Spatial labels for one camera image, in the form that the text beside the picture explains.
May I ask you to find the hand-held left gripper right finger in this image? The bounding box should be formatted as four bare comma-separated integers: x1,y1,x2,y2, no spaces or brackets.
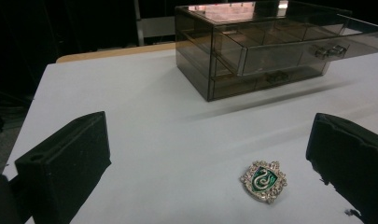
305,112,378,224

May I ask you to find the green and silver crest brooch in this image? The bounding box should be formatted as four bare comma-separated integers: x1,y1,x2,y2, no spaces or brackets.
239,160,288,204

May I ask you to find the smoky clear acrylic drawer organizer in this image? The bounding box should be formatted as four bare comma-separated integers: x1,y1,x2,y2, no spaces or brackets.
174,0,354,103

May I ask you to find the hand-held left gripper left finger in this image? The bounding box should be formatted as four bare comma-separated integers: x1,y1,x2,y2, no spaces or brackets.
14,110,112,224

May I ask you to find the metal stand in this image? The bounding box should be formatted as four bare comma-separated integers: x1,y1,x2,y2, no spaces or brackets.
133,0,176,47

